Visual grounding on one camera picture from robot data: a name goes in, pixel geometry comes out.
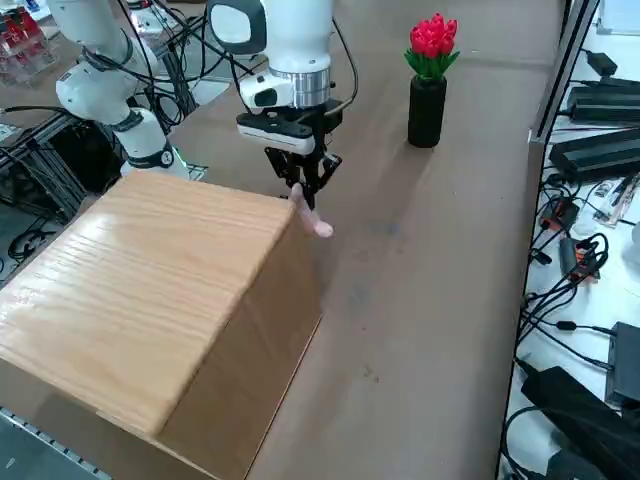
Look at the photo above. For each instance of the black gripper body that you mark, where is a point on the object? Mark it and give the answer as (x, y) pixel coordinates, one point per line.
(325, 120)

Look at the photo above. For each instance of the pink doll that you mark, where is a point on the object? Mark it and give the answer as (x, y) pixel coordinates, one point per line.
(315, 225)

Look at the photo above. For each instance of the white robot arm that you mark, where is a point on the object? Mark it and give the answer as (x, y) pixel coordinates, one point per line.
(300, 35)

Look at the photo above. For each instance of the black vase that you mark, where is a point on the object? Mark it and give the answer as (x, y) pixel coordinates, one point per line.
(426, 115)

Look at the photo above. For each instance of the red tulip bouquet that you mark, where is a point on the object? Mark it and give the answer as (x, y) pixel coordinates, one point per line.
(432, 37)

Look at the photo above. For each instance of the wooden drawer box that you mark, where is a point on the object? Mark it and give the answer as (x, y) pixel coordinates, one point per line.
(140, 280)

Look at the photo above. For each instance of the black metal rack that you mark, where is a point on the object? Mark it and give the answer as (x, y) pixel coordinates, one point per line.
(75, 150)

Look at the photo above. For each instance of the orange and black device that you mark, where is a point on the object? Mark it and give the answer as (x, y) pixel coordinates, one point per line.
(580, 265)
(562, 212)

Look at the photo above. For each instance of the dark power brick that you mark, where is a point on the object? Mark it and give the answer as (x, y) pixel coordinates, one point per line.
(595, 152)

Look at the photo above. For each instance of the long black power brick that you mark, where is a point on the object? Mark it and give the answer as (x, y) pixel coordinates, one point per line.
(607, 107)

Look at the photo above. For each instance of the small black power adapter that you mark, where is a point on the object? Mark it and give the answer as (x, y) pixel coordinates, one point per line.
(602, 62)

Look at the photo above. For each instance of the clear shelf with red packets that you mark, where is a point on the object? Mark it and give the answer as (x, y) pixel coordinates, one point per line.
(20, 40)

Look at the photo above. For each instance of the printed circuit strips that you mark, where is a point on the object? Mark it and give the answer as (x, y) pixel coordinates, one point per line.
(617, 200)

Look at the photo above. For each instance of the black box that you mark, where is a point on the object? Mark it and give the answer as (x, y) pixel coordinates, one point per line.
(625, 360)

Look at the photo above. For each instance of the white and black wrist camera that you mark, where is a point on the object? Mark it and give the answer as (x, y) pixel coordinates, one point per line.
(280, 142)

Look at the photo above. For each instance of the aluminium frame post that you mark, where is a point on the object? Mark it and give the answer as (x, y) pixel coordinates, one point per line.
(564, 65)

